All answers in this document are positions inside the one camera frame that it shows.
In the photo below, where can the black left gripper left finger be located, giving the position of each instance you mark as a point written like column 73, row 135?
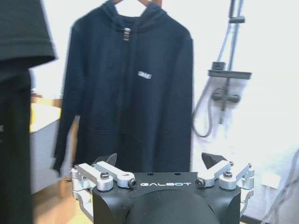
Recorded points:
column 105, row 172

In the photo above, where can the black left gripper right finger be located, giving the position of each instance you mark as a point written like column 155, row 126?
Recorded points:
column 217, row 171

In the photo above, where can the black t-shirt garment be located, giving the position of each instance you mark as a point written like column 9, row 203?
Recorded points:
column 16, row 35

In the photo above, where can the wooden clothes hanger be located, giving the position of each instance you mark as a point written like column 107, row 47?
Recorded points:
column 154, row 2

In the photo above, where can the dark navy zip hoodie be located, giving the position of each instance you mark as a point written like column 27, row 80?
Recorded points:
column 105, row 98

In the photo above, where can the dark grey shower mixer valve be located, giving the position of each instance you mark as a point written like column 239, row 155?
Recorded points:
column 225, row 94

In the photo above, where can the dark grey shower shelf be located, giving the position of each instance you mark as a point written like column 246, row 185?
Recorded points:
column 230, row 74

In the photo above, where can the white wall socket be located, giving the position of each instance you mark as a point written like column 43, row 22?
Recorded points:
column 271, row 180

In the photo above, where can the grey shower riser rail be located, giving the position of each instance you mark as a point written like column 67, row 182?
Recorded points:
column 236, row 42

